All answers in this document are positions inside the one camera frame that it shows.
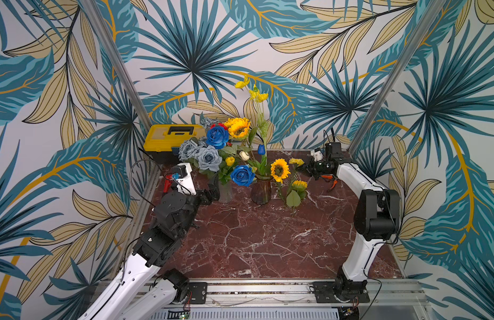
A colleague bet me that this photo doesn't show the yellow carnation vase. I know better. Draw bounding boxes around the yellow carnation vase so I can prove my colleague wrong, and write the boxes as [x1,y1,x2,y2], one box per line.
[289,158,304,167]

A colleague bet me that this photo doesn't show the blue rose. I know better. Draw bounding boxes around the blue rose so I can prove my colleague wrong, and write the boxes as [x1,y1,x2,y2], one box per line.
[206,128,229,149]
[230,165,255,187]

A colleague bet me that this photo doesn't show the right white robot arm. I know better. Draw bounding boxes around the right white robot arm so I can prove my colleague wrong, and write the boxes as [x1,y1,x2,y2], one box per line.
[303,142,400,304]

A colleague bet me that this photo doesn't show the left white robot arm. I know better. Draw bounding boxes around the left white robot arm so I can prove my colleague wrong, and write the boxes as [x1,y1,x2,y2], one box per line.
[81,183,220,319]

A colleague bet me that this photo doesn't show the clear glass vase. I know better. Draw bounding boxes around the clear glass vase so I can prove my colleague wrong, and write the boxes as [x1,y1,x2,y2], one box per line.
[218,181,233,203]

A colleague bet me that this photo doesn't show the dark ribbed glass vase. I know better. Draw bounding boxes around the dark ribbed glass vase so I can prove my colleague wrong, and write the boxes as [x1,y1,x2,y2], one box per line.
[250,175,272,205]

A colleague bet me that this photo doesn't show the grey rose front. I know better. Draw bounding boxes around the grey rose front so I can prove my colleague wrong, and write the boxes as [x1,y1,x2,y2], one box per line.
[196,145,222,172]

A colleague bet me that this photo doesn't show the grey rose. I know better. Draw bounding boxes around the grey rose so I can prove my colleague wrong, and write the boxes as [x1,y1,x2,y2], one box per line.
[178,139,199,161]
[200,115,220,130]
[196,145,222,172]

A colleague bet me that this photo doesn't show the red pipe wrench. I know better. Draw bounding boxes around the red pipe wrench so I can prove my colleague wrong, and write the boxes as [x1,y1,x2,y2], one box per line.
[162,173,173,195]

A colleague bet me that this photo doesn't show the grey rose left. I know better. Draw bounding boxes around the grey rose left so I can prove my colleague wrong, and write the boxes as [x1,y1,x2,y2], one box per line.
[178,139,199,161]

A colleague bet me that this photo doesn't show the cream rosebud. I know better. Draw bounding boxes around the cream rosebud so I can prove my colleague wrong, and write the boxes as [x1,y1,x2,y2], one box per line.
[239,151,250,161]

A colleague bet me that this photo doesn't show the yellow black toolbox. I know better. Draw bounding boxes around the yellow black toolbox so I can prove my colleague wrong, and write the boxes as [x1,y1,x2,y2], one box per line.
[143,125,205,165]

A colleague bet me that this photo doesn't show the small blue tulip bud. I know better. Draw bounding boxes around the small blue tulip bud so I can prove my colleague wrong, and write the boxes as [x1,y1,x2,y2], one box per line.
[257,144,266,156]

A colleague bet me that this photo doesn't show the red rose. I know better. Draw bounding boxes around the red rose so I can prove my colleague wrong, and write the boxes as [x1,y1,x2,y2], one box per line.
[209,123,228,132]

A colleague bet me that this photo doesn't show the grey rose back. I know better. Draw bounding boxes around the grey rose back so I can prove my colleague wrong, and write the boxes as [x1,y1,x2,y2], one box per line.
[200,115,220,130]

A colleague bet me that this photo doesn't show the tall sunflower at back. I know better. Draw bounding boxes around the tall sunflower at back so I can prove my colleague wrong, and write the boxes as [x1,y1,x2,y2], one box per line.
[224,117,251,140]

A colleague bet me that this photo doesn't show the tall yellow blossom stem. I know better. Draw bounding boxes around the tall yellow blossom stem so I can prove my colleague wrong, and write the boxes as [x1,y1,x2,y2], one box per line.
[235,76,270,142]

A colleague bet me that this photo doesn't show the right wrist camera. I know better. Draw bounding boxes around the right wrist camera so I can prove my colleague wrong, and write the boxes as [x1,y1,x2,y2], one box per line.
[310,148,324,162]

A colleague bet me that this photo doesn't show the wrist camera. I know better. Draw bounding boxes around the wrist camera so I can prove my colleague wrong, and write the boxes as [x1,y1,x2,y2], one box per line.
[310,148,324,162]
[171,163,196,195]

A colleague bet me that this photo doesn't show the orange handled pliers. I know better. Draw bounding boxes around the orange handled pliers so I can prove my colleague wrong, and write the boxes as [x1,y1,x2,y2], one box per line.
[320,175,338,192]

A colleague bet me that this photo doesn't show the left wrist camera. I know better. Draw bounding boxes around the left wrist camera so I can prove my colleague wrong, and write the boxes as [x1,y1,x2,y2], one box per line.
[171,163,196,195]

